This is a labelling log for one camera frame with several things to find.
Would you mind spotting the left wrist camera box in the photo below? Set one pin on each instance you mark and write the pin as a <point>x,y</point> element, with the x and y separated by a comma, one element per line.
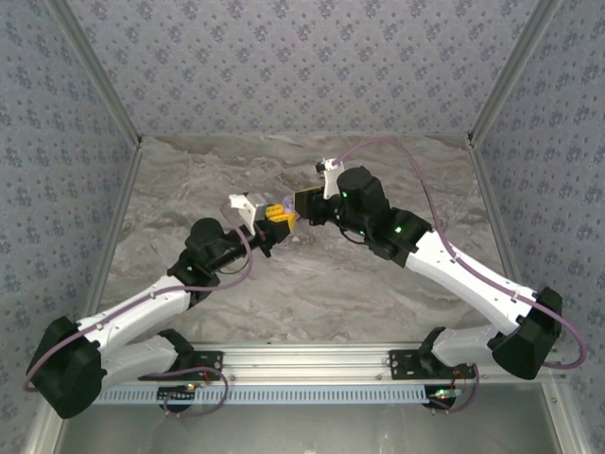
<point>248,208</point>

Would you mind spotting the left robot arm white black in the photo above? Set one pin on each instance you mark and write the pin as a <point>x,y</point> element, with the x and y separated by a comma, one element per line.
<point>137,307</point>

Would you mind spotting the wide slotted aluminium rail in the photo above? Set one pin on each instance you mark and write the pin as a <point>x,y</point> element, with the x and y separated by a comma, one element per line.
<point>307,364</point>

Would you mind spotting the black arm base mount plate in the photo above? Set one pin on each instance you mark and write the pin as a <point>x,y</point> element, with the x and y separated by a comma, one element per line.
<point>210,366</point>
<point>402,364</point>

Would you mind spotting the aluminium frame corner post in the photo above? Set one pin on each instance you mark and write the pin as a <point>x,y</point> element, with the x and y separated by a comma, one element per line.
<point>98,71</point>
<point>513,71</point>

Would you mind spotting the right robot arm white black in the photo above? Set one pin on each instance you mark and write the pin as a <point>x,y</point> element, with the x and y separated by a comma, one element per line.
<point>463,284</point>

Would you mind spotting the grey sheet metal panel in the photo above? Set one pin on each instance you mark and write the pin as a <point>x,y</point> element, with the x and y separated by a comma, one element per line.
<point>331,430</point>

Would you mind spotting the aluminium table side rail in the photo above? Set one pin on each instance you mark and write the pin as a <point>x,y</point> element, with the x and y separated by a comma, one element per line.
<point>115,227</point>
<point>502,236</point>

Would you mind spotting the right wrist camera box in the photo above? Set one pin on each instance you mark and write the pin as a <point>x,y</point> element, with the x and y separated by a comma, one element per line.
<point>331,182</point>

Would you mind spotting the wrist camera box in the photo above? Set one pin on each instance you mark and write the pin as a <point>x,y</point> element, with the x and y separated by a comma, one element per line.
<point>331,182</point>
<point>248,208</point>

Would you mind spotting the small controller board with LED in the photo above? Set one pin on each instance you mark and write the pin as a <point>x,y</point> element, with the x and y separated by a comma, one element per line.
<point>444,395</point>
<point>177,393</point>

